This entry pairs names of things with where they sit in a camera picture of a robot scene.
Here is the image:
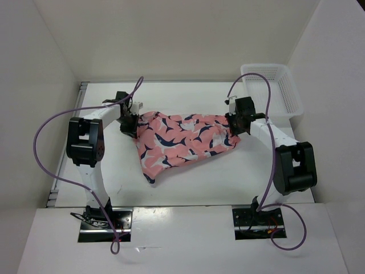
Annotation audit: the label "pink shark print shorts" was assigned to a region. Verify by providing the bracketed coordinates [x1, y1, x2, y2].
[135, 111, 241, 184]

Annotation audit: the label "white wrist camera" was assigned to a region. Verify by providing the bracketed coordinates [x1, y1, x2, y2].
[224, 95, 237, 115]
[130, 102, 143, 115]

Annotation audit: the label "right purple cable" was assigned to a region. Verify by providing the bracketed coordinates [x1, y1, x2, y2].
[226, 72, 307, 251]

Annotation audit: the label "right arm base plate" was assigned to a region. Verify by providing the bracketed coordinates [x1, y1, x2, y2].
[232, 205, 287, 240]

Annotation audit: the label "purple cable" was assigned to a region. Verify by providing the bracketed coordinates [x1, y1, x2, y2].
[32, 75, 144, 255]
[226, 72, 307, 251]

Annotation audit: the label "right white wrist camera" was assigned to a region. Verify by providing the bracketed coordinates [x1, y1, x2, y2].
[224, 95, 237, 115]

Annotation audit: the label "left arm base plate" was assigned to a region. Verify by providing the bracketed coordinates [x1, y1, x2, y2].
[71, 208, 133, 243]

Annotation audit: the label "white plastic mesh basket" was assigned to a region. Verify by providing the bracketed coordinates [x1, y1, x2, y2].
[240, 63, 304, 119]

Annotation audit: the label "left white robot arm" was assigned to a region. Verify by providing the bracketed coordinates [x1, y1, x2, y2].
[66, 91, 143, 228]

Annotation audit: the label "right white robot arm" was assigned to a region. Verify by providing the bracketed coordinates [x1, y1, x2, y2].
[225, 96, 317, 224]

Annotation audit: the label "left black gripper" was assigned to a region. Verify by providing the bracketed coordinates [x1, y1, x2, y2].
[116, 112, 139, 139]

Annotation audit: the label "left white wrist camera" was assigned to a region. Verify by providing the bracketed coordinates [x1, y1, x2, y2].
[130, 102, 143, 115]

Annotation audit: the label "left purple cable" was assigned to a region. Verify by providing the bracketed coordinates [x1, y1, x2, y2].
[32, 75, 144, 255]

